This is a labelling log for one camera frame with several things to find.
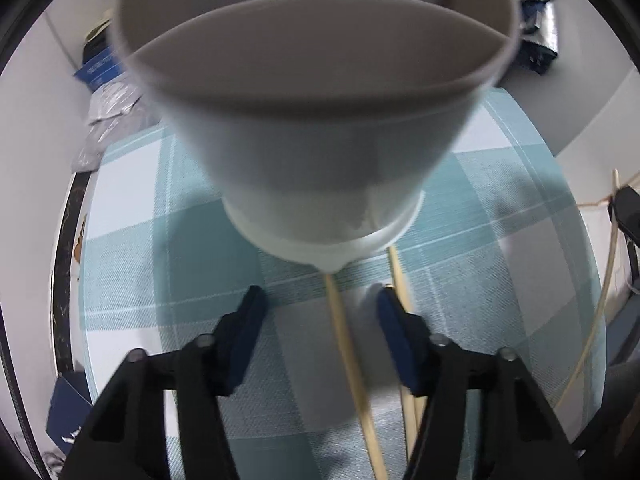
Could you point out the white grey utensil holder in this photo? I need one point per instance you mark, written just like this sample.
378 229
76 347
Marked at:
310 135

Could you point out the teal plaid placemat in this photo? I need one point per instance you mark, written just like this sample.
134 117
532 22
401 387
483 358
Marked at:
500 270

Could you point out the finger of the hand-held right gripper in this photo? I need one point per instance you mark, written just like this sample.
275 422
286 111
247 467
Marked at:
629 212

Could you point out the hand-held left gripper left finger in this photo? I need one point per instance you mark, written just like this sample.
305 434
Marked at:
245 340

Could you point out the grey plastic bag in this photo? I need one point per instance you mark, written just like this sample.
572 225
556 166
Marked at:
100 145

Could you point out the white plastic bag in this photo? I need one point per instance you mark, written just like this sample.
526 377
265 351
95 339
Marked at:
115 100

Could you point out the thin wooden rod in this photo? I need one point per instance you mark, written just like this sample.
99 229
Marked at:
611 240

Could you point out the silver folded umbrella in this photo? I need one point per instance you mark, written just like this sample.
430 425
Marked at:
537 35

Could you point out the dark blue shoe box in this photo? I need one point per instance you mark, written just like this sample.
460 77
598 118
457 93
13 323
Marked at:
67 410

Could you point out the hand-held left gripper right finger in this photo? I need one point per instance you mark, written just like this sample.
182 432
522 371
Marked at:
395 340

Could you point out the tan suede shoe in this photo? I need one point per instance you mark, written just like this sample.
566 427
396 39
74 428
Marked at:
79 250

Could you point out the blue cardboard box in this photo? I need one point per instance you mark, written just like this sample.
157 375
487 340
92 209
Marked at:
100 72

